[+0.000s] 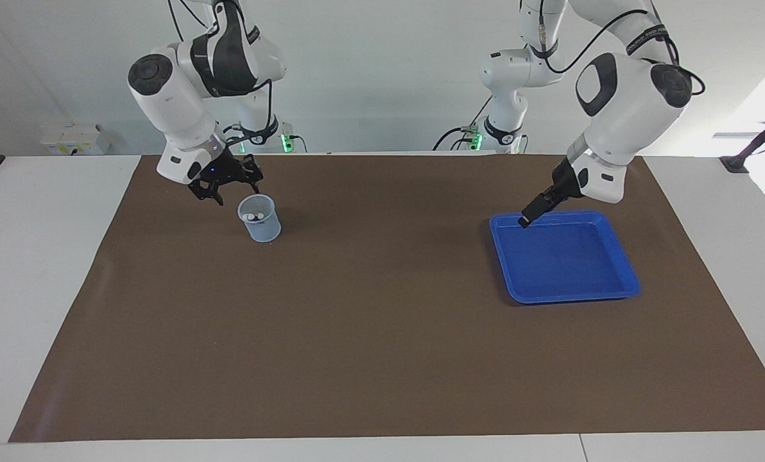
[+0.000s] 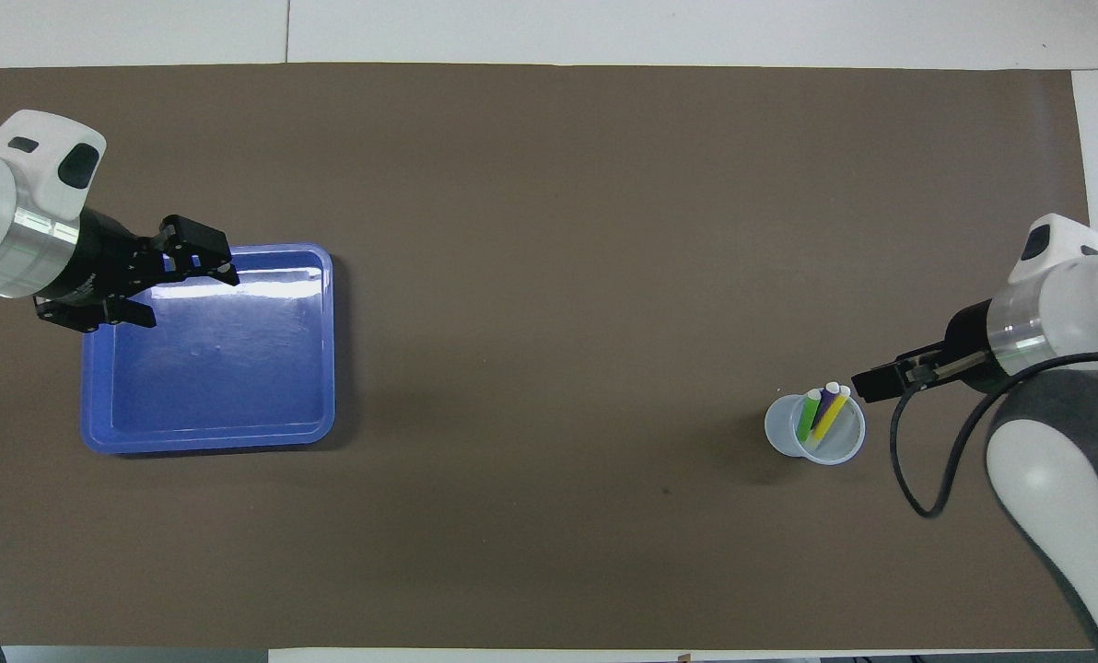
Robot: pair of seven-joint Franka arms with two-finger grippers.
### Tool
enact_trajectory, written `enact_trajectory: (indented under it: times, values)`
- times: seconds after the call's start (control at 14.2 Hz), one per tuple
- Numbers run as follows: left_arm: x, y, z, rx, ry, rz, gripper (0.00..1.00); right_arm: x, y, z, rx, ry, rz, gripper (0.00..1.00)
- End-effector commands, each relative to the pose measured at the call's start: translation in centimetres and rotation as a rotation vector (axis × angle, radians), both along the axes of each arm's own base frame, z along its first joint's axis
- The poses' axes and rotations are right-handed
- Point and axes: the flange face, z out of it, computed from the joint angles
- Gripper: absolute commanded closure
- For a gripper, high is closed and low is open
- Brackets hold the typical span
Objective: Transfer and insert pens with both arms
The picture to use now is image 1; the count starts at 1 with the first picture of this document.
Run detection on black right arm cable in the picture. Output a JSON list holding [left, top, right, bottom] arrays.
[[168, 0, 274, 139]]

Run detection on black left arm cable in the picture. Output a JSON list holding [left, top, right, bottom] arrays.
[[540, 0, 707, 97]]

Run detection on black base cable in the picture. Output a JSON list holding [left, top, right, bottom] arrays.
[[216, 122, 242, 155], [433, 96, 494, 151]]

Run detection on blue plastic tray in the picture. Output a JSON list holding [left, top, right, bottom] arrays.
[[489, 210, 642, 305]]

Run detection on white power box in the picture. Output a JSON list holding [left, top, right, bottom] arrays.
[[41, 124, 110, 156]]

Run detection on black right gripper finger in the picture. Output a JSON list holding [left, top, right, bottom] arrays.
[[241, 160, 264, 194], [190, 186, 224, 207]]

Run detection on black camera stand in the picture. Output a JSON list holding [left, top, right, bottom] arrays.
[[719, 103, 765, 174]]

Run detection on black left base cable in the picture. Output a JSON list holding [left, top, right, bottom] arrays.
[[433, 96, 494, 151]]

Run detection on brown table mat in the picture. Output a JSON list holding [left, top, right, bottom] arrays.
[[8, 154, 765, 443]]

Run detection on clear plastic cup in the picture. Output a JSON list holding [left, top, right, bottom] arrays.
[[237, 194, 282, 243]]

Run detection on black right base cable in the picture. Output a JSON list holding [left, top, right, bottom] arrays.
[[216, 122, 242, 155]]

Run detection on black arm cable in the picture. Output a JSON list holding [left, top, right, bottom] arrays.
[[540, 0, 707, 97], [168, 0, 274, 139]]

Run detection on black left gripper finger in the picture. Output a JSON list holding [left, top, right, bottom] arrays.
[[517, 191, 560, 229]]

